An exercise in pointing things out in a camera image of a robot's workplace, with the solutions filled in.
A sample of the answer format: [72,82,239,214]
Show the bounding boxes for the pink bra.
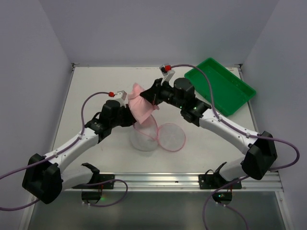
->
[128,83,159,124]

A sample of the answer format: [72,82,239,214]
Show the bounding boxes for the white mesh laundry bag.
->
[130,116,186,152]

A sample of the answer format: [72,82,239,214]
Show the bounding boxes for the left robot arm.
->
[22,99,136,204]

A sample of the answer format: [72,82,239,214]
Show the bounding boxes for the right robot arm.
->
[140,78,277,188]

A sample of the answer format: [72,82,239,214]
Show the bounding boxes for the green plastic tray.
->
[184,58,256,116]

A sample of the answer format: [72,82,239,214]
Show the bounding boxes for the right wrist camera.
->
[159,64,175,85]

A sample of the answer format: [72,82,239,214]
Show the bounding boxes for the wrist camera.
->
[114,91,127,107]
[159,64,175,85]

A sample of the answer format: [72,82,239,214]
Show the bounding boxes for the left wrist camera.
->
[114,91,127,107]

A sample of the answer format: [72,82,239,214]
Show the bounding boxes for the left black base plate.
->
[96,174,115,190]

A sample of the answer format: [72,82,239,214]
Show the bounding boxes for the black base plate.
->
[96,174,115,190]
[198,169,217,190]

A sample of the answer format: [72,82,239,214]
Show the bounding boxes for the aluminium mounting rail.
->
[59,172,281,192]

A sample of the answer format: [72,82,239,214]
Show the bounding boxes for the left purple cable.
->
[0,91,128,211]

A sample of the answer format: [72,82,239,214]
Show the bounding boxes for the purple cable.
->
[163,63,300,230]
[0,91,128,211]

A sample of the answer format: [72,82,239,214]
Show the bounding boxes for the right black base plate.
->
[198,169,217,190]

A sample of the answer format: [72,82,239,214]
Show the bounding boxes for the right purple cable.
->
[163,63,300,230]

